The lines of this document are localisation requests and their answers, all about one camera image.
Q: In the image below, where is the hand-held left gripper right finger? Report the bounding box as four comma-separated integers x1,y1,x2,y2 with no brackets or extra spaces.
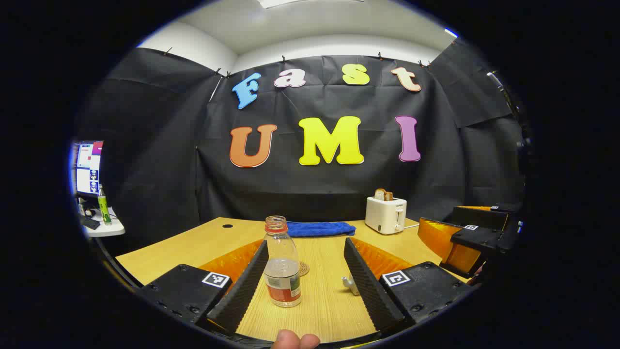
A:
343,237,474,335

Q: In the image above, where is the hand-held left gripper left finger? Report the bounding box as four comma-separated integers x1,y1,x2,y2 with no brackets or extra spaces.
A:
137,239,270,335

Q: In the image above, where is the white floral teacup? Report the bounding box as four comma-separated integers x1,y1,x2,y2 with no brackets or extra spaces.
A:
341,274,361,296

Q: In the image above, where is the clear plastic water bottle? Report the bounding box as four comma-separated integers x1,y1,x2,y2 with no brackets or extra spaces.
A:
263,216,302,308

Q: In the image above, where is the green bottle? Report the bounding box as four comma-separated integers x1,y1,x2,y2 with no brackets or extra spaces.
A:
98,184,112,226

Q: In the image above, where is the white toaster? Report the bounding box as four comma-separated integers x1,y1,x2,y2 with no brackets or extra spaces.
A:
365,196,407,235

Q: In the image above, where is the blue towel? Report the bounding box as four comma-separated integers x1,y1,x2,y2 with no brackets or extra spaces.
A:
286,221,357,238

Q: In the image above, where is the black backdrop cloth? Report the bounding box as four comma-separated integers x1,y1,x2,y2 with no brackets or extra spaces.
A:
77,36,528,253

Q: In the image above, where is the white side table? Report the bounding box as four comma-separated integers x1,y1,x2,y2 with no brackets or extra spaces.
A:
80,206,125,238

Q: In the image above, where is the computer monitor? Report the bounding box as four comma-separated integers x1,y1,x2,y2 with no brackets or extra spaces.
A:
73,141,103,197

